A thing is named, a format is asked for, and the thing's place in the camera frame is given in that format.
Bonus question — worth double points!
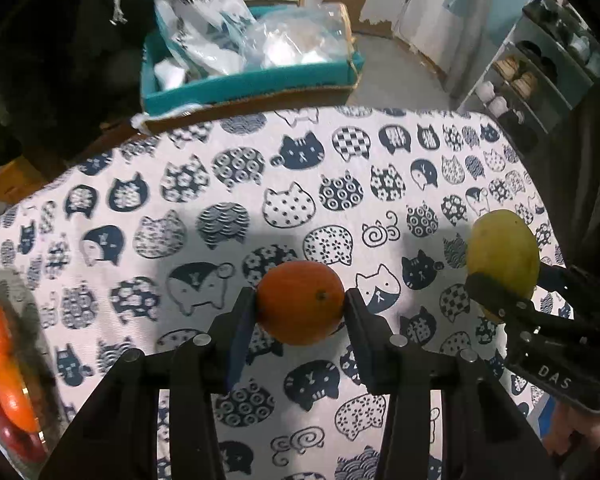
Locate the teal cardboard box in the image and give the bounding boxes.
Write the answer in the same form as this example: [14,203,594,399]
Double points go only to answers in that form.
[140,2,365,116]

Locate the white shoe rack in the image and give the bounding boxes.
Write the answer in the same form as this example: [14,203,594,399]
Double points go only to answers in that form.
[457,0,600,151]

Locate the black hooded coat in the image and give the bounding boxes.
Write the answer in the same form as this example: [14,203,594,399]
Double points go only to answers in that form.
[0,0,161,161]

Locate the yellow apple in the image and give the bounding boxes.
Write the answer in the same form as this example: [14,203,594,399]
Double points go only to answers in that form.
[466,209,541,323]

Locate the white door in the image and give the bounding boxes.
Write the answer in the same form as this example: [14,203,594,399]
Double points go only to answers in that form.
[395,0,461,68]

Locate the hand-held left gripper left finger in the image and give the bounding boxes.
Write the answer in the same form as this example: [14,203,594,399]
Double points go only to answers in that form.
[39,287,258,480]

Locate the white rice bag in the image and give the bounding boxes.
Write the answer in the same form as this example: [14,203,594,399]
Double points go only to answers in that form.
[92,0,256,78]

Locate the cat print tablecloth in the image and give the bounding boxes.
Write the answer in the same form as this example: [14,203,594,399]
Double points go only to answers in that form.
[0,106,573,480]

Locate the person's right hand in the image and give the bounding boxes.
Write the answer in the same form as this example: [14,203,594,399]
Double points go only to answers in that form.
[542,402,600,466]

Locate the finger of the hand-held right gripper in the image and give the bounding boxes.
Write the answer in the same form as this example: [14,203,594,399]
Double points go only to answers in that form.
[466,272,581,341]
[535,262,596,306]

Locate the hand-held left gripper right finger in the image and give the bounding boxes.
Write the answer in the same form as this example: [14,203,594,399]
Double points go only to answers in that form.
[344,287,561,480]

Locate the large orange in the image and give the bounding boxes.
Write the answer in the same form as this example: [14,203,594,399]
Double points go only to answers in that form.
[0,304,40,433]

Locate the green glass bowl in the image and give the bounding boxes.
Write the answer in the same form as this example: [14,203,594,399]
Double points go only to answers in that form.
[0,267,68,480]

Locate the small tangerine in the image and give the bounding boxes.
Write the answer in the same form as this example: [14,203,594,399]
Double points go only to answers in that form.
[256,260,346,347]

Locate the clear plastic bag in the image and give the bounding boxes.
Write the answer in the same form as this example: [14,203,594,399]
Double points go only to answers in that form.
[240,2,355,68]

